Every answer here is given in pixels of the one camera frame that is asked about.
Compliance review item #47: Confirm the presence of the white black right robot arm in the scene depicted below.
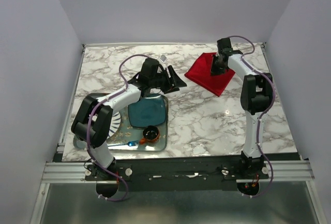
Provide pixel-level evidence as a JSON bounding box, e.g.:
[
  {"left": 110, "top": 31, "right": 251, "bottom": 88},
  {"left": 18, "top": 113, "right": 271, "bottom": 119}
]
[{"left": 211, "top": 48, "right": 275, "bottom": 178}]

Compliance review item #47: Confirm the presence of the teal square plate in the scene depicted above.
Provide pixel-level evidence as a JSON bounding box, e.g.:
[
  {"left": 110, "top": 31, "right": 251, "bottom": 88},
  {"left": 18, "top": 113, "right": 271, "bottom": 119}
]
[{"left": 128, "top": 94, "right": 166, "bottom": 128}]

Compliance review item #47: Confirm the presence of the red cloth napkin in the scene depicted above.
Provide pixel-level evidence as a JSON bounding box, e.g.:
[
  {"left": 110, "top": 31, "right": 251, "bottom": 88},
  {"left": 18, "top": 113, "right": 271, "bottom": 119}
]
[{"left": 185, "top": 52, "right": 235, "bottom": 97}]

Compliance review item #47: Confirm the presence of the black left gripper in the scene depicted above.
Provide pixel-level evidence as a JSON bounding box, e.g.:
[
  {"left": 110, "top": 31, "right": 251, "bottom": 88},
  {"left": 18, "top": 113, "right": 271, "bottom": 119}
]
[{"left": 149, "top": 65, "right": 187, "bottom": 95}]

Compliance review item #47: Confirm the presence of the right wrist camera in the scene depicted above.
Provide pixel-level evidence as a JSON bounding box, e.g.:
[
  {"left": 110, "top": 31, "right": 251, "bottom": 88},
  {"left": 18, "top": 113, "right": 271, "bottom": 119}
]
[{"left": 217, "top": 37, "right": 232, "bottom": 53}]

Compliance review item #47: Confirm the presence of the aluminium frame rail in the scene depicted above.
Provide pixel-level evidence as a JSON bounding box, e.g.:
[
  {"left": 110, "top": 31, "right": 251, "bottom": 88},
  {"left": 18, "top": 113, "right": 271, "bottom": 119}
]
[{"left": 41, "top": 160, "right": 315, "bottom": 184}]

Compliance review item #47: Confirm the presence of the brown ceramic cup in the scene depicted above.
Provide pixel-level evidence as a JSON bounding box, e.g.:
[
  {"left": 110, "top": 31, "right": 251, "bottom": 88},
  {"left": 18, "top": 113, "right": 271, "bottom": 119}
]
[{"left": 139, "top": 126, "right": 160, "bottom": 145}]

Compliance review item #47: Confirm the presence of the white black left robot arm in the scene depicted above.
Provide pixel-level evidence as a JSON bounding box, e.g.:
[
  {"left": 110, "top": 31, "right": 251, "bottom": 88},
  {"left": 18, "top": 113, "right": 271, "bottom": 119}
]
[{"left": 71, "top": 56, "right": 187, "bottom": 180}]

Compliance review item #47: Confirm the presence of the black mounting base plate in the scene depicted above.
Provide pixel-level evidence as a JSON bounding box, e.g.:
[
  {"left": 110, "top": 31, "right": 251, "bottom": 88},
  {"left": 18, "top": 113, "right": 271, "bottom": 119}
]
[{"left": 84, "top": 154, "right": 269, "bottom": 192}]

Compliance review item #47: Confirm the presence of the glass rectangular tray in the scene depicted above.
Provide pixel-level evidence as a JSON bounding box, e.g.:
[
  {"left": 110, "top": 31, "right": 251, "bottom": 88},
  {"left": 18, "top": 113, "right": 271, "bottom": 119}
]
[{"left": 71, "top": 89, "right": 168, "bottom": 152}]

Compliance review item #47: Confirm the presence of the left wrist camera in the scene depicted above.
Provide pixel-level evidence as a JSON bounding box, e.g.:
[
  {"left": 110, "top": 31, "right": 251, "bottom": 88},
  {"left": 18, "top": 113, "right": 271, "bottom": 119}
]
[{"left": 159, "top": 55, "right": 167, "bottom": 63}]

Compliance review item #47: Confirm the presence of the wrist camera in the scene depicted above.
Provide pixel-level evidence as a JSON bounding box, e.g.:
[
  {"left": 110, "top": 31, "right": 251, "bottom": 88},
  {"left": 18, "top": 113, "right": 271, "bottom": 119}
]
[
  {"left": 159, "top": 55, "right": 167, "bottom": 63},
  {"left": 217, "top": 37, "right": 232, "bottom": 53}
]

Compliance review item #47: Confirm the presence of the white blue striped plate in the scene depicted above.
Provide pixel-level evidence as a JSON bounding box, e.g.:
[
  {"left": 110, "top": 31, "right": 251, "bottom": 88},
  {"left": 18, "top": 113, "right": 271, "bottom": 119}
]
[{"left": 108, "top": 112, "right": 122, "bottom": 138}]

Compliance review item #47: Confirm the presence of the blue handled utensil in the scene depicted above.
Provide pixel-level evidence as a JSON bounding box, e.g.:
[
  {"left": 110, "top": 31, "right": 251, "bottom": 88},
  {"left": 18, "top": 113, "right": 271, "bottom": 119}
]
[{"left": 108, "top": 140, "right": 140, "bottom": 150}]

